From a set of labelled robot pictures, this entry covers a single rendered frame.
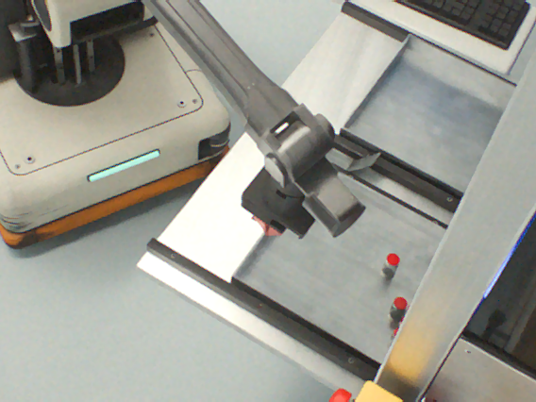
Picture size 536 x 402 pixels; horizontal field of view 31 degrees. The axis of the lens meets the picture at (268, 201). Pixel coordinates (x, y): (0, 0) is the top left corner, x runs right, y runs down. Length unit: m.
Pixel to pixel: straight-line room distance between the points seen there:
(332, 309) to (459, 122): 0.44
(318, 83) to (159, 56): 0.88
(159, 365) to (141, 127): 0.58
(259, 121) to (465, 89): 0.70
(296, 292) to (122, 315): 1.01
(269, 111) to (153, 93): 1.32
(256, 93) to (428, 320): 0.33
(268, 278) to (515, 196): 0.66
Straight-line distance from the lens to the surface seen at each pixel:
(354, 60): 1.76
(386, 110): 1.69
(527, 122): 0.82
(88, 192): 2.37
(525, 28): 2.02
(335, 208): 1.17
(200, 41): 1.16
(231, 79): 1.15
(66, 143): 2.36
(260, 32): 2.98
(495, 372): 1.15
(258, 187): 1.30
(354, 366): 1.41
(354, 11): 1.82
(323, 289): 1.48
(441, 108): 1.72
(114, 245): 2.52
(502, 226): 0.93
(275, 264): 1.49
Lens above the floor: 2.18
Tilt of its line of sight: 57 degrees down
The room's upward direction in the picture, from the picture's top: 10 degrees clockwise
